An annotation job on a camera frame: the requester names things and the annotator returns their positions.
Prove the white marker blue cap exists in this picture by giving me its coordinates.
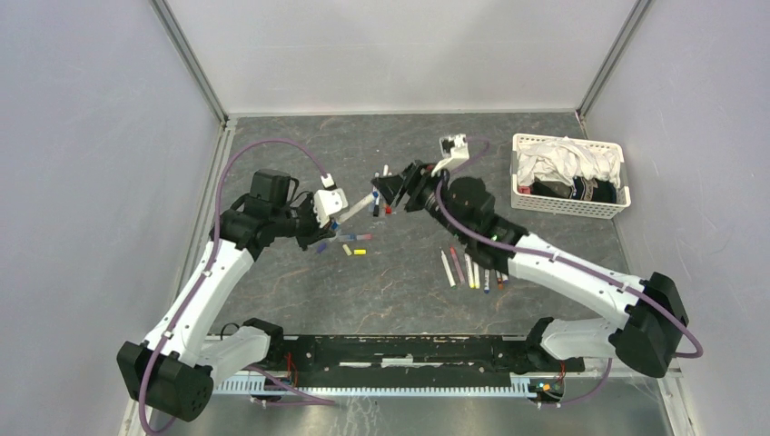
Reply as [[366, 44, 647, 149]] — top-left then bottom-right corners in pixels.
[[331, 192, 379, 230]]

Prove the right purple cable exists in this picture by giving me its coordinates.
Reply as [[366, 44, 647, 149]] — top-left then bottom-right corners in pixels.
[[434, 136, 705, 408]]

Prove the white cable comb strip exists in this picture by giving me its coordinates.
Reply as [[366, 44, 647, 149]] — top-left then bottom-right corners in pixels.
[[213, 372, 537, 399]]

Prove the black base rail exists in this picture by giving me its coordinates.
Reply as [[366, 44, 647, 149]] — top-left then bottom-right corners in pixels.
[[257, 334, 586, 388]]

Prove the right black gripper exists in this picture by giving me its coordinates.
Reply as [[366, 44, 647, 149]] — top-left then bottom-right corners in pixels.
[[371, 160, 469, 243]]

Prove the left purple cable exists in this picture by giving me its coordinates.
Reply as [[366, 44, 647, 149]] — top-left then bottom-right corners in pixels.
[[138, 138, 338, 436]]

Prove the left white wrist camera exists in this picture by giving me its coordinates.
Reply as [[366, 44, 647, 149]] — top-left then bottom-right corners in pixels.
[[312, 173, 349, 228]]

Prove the white marker pale yellow cap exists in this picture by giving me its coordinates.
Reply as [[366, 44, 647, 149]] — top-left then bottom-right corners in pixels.
[[464, 253, 475, 289]]

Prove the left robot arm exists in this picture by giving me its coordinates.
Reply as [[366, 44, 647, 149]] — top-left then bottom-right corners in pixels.
[[117, 170, 379, 421]]

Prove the purple cable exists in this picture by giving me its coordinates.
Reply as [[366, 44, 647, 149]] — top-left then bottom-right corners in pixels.
[[138, 138, 338, 436], [434, 136, 705, 408]]

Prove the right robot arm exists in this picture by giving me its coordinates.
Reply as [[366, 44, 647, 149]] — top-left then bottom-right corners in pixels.
[[392, 161, 704, 378]]

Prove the dark cloth in basket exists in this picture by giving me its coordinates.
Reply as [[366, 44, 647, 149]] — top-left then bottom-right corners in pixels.
[[529, 177, 617, 203]]

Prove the white plastic basket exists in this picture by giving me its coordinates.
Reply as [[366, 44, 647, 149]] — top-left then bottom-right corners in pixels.
[[510, 134, 631, 219]]

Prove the pink pen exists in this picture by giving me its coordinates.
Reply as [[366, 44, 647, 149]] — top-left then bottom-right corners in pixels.
[[449, 246, 466, 284]]

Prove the white cloth in basket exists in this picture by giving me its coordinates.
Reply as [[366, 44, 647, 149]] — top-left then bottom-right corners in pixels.
[[517, 137, 623, 187]]

